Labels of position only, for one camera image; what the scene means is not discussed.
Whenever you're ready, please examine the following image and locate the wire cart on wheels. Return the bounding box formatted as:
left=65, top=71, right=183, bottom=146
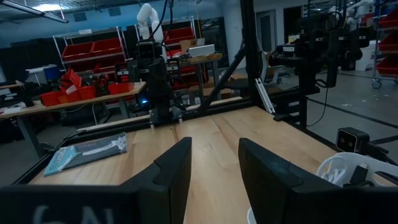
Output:
left=371, top=0, right=398, bottom=90

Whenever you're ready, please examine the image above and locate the black table-level camera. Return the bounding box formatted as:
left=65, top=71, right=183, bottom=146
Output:
left=335, top=126, right=371, bottom=154

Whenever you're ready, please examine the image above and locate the red storage bin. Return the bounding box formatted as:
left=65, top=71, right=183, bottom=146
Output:
left=57, top=90, right=78, bottom=104
left=377, top=30, right=398, bottom=52
left=40, top=91, right=62, bottom=107
left=163, top=26, right=197, bottom=46
left=107, top=82, right=135, bottom=95
left=91, top=37, right=124, bottom=57
left=61, top=42, right=95, bottom=62
left=62, top=68, right=83, bottom=90
left=77, top=85, right=97, bottom=101
left=376, top=55, right=398, bottom=75

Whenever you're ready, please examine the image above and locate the wire shelf unit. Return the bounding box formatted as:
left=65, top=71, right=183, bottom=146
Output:
left=52, top=26, right=129, bottom=74

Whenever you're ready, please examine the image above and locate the white aluminium bracket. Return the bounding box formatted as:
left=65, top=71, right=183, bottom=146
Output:
left=254, top=77, right=277, bottom=114

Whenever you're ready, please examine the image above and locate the wooden workbench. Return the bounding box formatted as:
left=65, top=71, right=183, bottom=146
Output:
left=0, top=81, right=147, bottom=159

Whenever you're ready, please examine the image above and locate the blue white cooler box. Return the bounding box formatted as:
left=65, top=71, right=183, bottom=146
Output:
left=25, top=64, right=62, bottom=83

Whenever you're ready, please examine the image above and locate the flat blue grey package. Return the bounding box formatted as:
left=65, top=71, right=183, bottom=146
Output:
left=43, top=132, right=128, bottom=177

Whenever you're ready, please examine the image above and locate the white plastic bin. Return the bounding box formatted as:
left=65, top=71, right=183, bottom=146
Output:
left=246, top=151, right=398, bottom=224

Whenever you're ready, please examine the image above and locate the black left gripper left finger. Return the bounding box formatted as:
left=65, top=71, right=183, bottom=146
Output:
left=121, top=136, right=193, bottom=224

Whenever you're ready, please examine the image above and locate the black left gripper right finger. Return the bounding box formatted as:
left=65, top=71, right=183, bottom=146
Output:
left=238, top=138, right=343, bottom=224

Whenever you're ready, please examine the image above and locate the pale USB cable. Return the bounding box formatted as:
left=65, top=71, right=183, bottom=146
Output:
left=316, top=155, right=349, bottom=187

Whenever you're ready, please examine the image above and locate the small wooden table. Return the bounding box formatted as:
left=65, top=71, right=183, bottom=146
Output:
left=183, top=52, right=224, bottom=102

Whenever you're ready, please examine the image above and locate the white pedestal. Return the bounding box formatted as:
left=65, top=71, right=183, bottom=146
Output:
left=356, top=40, right=379, bottom=72

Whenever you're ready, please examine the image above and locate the black metal table frame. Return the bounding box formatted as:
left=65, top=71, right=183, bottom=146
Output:
left=14, top=0, right=398, bottom=187

